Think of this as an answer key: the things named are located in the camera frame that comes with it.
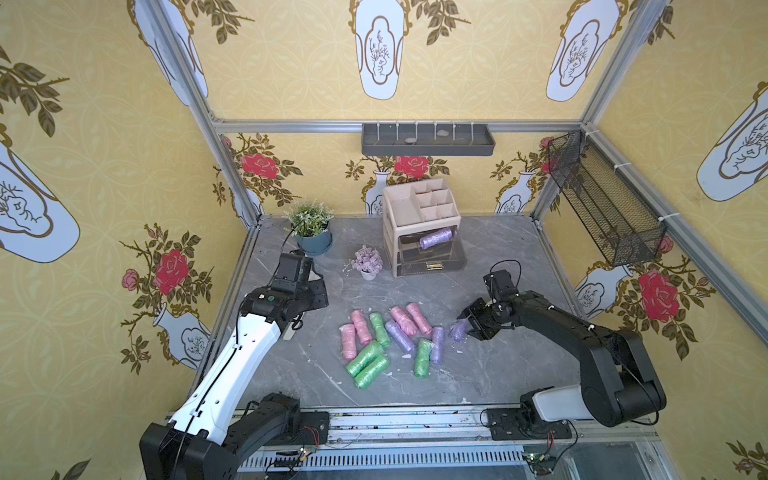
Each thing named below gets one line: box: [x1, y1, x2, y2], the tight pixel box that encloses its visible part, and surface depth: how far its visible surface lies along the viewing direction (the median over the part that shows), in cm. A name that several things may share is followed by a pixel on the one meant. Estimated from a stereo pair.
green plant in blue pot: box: [282, 199, 334, 255], surface depth 100 cm
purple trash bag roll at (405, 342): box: [385, 320, 416, 353], surface depth 89 cm
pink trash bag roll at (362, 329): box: [351, 309, 373, 346], surface depth 90 cm
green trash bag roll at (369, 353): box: [346, 340, 385, 378], surface depth 85 cm
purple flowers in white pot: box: [352, 245, 383, 281], surface depth 99 cm
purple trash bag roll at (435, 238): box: [419, 228, 453, 249], surface depth 92 cm
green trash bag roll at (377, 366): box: [354, 354, 390, 390], surface depth 83 cm
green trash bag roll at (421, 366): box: [414, 338, 433, 379], surface depth 85 cm
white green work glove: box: [282, 322, 297, 341], surface depth 90 cm
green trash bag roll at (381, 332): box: [370, 312, 391, 348], surface depth 90 cm
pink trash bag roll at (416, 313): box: [406, 302, 433, 336], surface depth 92 cm
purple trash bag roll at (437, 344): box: [430, 326, 445, 365], surface depth 87 cm
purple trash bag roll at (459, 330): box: [448, 319, 470, 342], surface depth 90 cm
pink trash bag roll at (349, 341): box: [339, 323, 358, 361], surface depth 88 cm
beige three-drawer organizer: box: [382, 178, 468, 278], surface depth 92 cm
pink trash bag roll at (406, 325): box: [390, 305, 419, 337], surface depth 92 cm
